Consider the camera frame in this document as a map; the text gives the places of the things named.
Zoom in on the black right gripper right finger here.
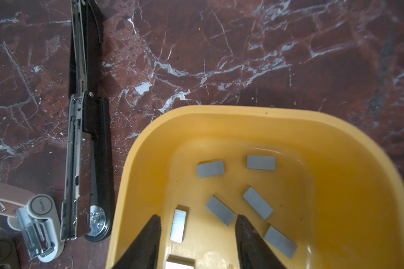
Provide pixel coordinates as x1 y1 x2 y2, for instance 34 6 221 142
235 215 286 269

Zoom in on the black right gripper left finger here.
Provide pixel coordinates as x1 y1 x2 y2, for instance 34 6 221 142
113 215 162 269

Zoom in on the black metal stapler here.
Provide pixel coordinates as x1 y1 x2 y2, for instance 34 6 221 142
61 1 115 242

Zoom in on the beige mini stapler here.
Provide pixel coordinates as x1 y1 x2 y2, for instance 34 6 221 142
0 238 20 269

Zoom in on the grey staple strip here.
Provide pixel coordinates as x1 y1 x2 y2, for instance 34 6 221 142
264 226 298 259
196 160 225 178
242 186 273 220
165 257 195 269
170 209 187 244
247 155 276 170
206 196 236 226

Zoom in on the yellow plastic tray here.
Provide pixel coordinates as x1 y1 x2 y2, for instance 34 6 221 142
106 106 404 269

